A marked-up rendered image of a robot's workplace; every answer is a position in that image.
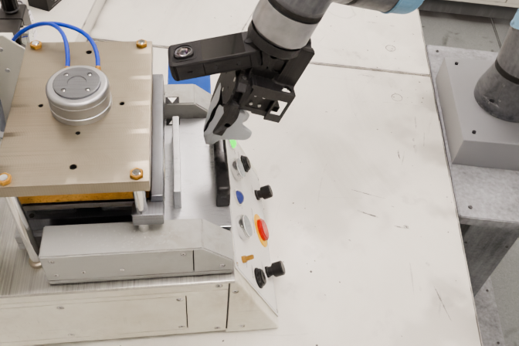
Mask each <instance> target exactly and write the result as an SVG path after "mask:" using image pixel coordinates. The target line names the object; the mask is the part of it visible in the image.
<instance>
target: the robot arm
mask: <svg viewBox="0 0 519 346"><path fill-rule="evenodd" d="M423 1H424V0H259V3H258V5H257V7H256V9H255V11H254V13H253V18H252V20H251V22H250V24H249V26H248V29H247V31H245V32H237V33H233V34H228V35H224V36H216V37H212V38H207V39H200V40H195V41H191V42H183V43H179V44H174V45H170V46H169V48H168V65H169V68H170V71H171V75H172V77H173V79H174V80H175V81H181V80H189V79H193V78H197V77H202V76H209V75H214V74H218V73H220V75H219V78H218V80H217V83H216V85H215V89H214V92H213V95H212V99H211V101H210V102H211V103H210V105H209V109H208V113H207V116H206V119H205V125H204V128H203V131H204V134H203V135H204V138H205V143H206V144H214V143H215V142H217V141H219V140H239V141H244V140H247V139H249V138H250V137H251V135H252V131H251V130H250V129H249V128H247V127H246V126H245V125H243V122H245V121H247V120H248V118H249V113H248V112H247V111H250V112H251V114H257V115H260V116H264V118H263V119H264V120H269V121H272V122H276V123H279V122H280V120H281V119H282V117H283V115H284V114H285V113H286V111H287V109H288V108H289V106H290V105H291V103H292V102H293V100H294V98H295V97H296V94H295V91H294V87H295V85H296V83H297V81H298V80H299V79H300V77H301V75H302V74H303V72H304V70H305V69H306V68H307V66H308V64H309V62H310V61H311V60H312V58H313V56H314V54H315V52H314V49H313V48H312V47H311V36H312V34H313V33H314V30H315V29H316V28H317V26H318V24H319V23H320V21H321V19H322V18H323V16H324V14H325V12H326V11H327V9H328V8H329V6H330V4H331V3H332V2H333V3H338V4H342V5H349V6H353V7H358V8H365V9H370V10H374V11H378V12H381V13H383V14H389V13H395V14H401V15H404V14H408V13H410V12H413V11H415V10H416V9H417V8H418V7H419V6H420V5H421V4H422V3H423ZM283 88H285V89H287V90H289V91H290V93H288V92H285V91H283ZM474 97H475V99H476V101H477V103H478V104H479V105H480V106H481V107H482V108H483V109H484V110H485V111H486V112H487V113H489V114H491V115H492V116H494V117H496V118H499V119H501V120H505V121H509V122H513V123H519V9H518V10H517V12H516V14H515V16H514V18H513V19H512V20H511V23H510V27H509V29H508V31H507V34H506V36H505V39H504V41H503V44H502V46H501V48H500V51H499V53H498V55H497V58H496V60H495V62H494V63H493V64H492V65H491V67H490V68H489V69H488V70H487V71H486V72H485V73H484V74H483V75H482V76H481V77H480V78H479V79H478V81H477V84H476V86H475V89H474ZM278 101H282V102H285V103H287V105H286V106H285V107H284V109H283V111H282V112H281V114H280V115H276V114H271V113H270V112H271V111H274V112H277V111H278V110H279V109H280V106H279V102H278Z"/></svg>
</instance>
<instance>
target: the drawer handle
mask: <svg viewBox="0 0 519 346"><path fill-rule="evenodd" d="M212 150H213V159H214V169H215V189H216V205H217V206H229V205H230V195H231V194H230V189H231V188H230V180H229V166H228V158H227V150H226V140H219V141H217V142H215V143H214V144H213V145H212Z"/></svg>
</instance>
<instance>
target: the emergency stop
mask: <svg viewBox="0 0 519 346"><path fill-rule="evenodd" d="M257 227H258V230H259V234H260V236H261V238H262V240H263V241H267V240H268V238H269V231H268V228H267V226H266V223H265V221H264V220H263V219H258V220H257Z"/></svg>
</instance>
